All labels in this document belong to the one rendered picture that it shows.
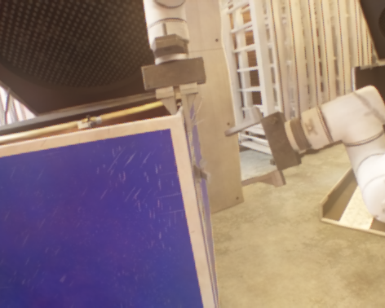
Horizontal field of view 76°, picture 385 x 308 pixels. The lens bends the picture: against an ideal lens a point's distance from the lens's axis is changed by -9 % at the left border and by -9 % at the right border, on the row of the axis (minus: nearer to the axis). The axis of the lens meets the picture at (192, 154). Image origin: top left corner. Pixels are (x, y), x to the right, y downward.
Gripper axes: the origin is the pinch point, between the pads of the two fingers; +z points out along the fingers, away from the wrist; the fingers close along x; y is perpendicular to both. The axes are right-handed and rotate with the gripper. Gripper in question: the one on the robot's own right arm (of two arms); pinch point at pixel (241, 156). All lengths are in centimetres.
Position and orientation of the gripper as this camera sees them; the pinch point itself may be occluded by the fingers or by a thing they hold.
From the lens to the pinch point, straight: 69.3
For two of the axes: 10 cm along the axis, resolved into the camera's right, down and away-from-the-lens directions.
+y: -5.3, 0.3, -8.5
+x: 3.0, 9.4, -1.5
